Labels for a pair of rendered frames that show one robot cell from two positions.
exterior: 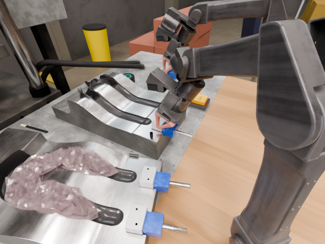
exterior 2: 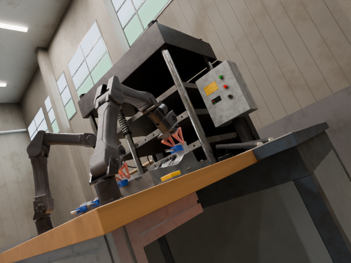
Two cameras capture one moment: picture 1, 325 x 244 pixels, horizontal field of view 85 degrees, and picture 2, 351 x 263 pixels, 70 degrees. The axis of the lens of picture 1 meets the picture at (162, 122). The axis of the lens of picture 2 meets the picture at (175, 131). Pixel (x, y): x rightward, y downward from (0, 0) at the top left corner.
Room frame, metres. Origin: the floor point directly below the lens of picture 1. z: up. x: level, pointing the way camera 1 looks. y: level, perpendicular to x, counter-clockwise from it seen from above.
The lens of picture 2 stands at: (0.95, -1.16, 0.78)
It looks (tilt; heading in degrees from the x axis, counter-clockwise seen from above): 12 degrees up; 99
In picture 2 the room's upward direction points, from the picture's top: 22 degrees counter-clockwise
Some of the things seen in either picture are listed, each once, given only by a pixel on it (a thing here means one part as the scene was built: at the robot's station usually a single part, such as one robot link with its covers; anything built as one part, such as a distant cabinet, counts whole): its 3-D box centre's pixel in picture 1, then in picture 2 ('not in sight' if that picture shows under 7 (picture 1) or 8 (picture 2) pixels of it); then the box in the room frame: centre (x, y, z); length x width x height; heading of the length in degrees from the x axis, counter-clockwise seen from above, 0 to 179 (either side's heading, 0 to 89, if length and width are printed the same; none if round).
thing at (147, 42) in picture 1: (172, 39); not in sight; (3.14, -0.18, 0.41); 1.45 x 0.98 x 0.81; 147
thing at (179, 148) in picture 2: (175, 74); (175, 149); (0.74, -0.06, 0.94); 0.13 x 0.05 x 0.05; 62
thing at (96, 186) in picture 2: not in sight; (108, 192); (0.60, -0.50, 0.84); 0.20 x 0.07 x 0.08; 148
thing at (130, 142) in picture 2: not in sight; (138, 163); (0.17, 1.01, 1.10); 0.05 x 0.05 x 1.30
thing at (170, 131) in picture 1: (172, 129); (120, 184); (0.43, -0.03, 0.89); 0.13 x 0.05 x 0.05; 63
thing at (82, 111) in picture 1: (118, 104); (166, 172); (0.61, 0.18, 0.87); 0.50 x 0.26 x 0.14; 63
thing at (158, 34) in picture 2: not in sight; (150, 94); (0.48, 1.24, 1.75); 1.30 x 0.84 x 0.61; 153
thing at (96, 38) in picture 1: (98, 45); not in sight; (3.22, 1.11, 0.30); 0.39 x 0.38 x 0.60; 58
